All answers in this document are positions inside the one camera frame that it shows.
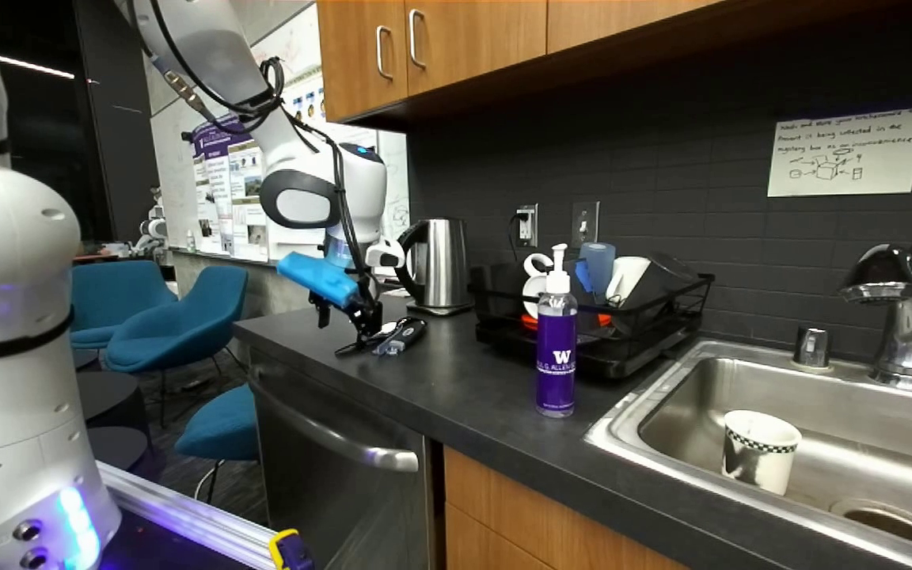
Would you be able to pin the white patterned cup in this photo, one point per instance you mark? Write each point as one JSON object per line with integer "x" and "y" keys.
{"x": 761, "y": 449}

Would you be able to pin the wooden lower cabinets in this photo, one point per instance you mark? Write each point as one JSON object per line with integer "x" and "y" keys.
{"x": 521, "y": 518}

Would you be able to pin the stainless steel electric kettle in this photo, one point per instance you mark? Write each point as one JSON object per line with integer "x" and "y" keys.
{"x": 437, "y": 264}

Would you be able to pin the purple pump bottle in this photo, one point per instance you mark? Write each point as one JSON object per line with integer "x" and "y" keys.
{"x": 555, "y": 360}

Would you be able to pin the wooden upper cabinets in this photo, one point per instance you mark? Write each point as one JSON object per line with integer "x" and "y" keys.
{"x": 466, "y": 41}

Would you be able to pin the chrome sink knob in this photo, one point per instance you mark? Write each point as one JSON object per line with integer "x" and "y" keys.
{"x": 810, "y": 345}

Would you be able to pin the robot cart platform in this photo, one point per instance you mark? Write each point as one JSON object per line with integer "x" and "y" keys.
{"x": 213, "y": 522}

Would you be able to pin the chrome faucet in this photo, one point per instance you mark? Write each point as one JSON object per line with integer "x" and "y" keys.
{"x": 904, "y": 318}

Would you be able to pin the stainless steel dishwasher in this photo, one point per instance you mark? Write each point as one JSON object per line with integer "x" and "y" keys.
{"x": 339, "y": 477}

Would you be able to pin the wall outlet with plug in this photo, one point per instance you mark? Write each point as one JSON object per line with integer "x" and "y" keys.
{"x": 526, "y": 227}

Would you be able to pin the white bowl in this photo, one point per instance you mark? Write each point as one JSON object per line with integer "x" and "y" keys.
{"x": 627, "y": 275}

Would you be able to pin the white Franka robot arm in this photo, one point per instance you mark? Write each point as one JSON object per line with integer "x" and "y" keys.
{"x": 12, "y": 264}

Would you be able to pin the stainless steel sink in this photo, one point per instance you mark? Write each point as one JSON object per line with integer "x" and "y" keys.
{"x": 792, "y": 445}

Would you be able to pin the wooden cabinets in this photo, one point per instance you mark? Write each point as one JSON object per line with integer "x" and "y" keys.
{"x": 466, "y": 41}
{"x": 521, "y": 518}

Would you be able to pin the white and black mug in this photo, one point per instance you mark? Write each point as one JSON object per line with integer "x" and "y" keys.
{"x": 537, "y": 285}

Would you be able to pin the research poster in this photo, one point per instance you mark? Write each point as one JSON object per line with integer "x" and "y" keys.
{"x": 226, "y": 201}

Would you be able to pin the blue chair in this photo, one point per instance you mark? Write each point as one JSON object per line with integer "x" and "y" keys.
{"x": 221, "y": 426}
{"x": 176, "y": 326}
{"x": 112, "y": 295}

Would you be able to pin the metal wall switch plate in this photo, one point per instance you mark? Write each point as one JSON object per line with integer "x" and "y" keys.
{"x": 588, "y": 221}

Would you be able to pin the white paper note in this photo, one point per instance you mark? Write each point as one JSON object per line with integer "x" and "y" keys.
{"x": 845, "y": 150}

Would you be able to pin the blue cup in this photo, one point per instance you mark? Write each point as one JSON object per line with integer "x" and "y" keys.
{"x": 595, "y": 269}

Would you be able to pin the black utility knife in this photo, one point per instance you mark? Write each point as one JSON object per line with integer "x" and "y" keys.
{"x": 406, "y": 335}

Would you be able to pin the black dish rack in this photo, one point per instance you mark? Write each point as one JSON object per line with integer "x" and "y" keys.
{"x": 633, "y": 326}

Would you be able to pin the white background device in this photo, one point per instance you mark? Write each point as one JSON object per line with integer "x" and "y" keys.
{"x": 152, "y": 227}

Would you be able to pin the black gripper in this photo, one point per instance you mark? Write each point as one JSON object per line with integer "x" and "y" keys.
{"x": 346, "y": 305}

